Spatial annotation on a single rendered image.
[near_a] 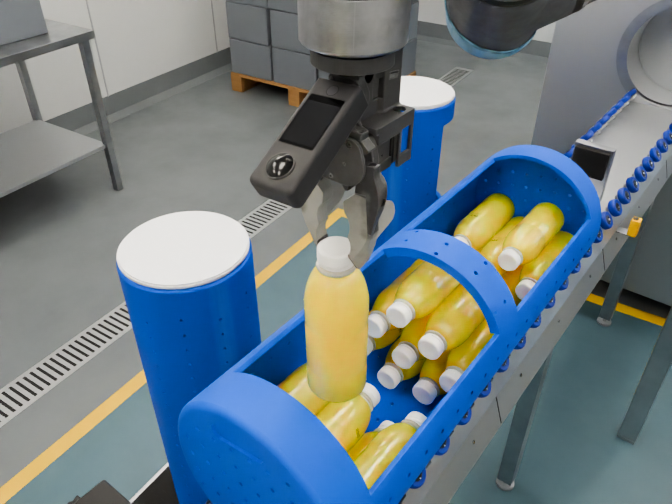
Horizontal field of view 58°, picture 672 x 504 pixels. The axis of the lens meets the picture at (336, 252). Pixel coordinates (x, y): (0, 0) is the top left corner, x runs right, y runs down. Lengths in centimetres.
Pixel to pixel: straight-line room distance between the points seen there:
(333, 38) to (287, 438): 43
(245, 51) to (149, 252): 361
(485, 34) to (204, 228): 92
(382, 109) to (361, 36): 10
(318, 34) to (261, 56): 426
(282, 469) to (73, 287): 245
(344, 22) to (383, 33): 3
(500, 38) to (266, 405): 46
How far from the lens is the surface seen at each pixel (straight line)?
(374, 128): 53
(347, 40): 49
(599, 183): 177
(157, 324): 131
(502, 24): 58
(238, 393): 75
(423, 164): 207
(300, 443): 71
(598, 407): 252
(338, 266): 60
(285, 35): 456
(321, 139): 49
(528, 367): 132
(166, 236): 138
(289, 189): 47
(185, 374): 139
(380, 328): 100
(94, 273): 313
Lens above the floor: 179
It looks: 36 degrees down
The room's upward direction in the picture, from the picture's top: straight up
